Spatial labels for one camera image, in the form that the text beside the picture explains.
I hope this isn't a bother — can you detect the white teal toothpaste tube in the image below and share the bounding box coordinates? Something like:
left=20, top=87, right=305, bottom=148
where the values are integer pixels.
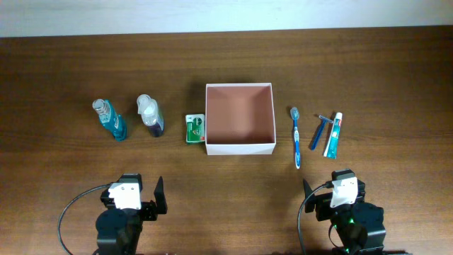
left=323, top=113, right=343, bottom=159

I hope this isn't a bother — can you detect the green white small box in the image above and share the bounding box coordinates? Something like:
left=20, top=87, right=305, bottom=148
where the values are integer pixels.
left=185, top=114, right=205, bottom=144

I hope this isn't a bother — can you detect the teal mouthwash bottle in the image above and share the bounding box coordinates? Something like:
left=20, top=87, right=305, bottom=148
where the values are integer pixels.
left=92, top=98, right=127, bottom=142

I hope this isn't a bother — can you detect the blue disposable razor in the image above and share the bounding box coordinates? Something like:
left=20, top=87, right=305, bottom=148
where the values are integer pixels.
left=310, top=115, right=333, bottom=151

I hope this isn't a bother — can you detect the clear purple liquid bottle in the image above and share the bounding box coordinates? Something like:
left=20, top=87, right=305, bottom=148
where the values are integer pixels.
left=137, top=94, right=164, bottom=137

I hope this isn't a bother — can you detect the blue white toothbrush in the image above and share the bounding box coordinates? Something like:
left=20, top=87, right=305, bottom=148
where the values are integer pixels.
left=290, top=107, right=301, bottom=169

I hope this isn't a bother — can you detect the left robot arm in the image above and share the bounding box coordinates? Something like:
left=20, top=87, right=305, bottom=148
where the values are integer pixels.
left=95, top=174, right=168, bottom=255

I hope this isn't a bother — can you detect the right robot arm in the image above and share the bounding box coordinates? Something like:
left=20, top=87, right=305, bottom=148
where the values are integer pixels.
left=297, top=169, right=386, bottom=255

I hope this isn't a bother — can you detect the white cardboard box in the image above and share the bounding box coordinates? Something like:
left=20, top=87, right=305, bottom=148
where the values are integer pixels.
left=205, top=83, right=277, bottom=156

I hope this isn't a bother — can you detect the left black cable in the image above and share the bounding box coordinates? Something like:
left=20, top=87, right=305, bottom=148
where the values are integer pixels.
left=57, top=183, right=113, bottom=255

